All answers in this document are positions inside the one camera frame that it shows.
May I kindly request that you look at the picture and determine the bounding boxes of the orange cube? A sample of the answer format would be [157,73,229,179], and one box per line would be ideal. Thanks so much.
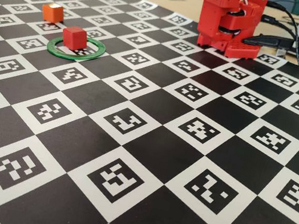
[40,2,67,25]

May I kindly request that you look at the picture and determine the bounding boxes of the red cube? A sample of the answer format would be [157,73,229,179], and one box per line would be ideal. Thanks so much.
[59,25,90,53]

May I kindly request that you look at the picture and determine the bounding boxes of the black white marker board mat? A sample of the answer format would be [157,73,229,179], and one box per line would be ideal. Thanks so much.
[0,0,299,224]

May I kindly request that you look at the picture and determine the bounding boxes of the green flat ring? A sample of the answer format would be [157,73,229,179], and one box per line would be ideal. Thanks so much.
[45,31,107,66]

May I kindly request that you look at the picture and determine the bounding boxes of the black usb cable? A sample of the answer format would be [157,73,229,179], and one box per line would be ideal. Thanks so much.
[255,14,299,66]
[256,1,299,66]

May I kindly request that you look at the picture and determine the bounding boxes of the black plug with thick cable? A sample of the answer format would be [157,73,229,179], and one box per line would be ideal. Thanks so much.
[241,30,296,54]

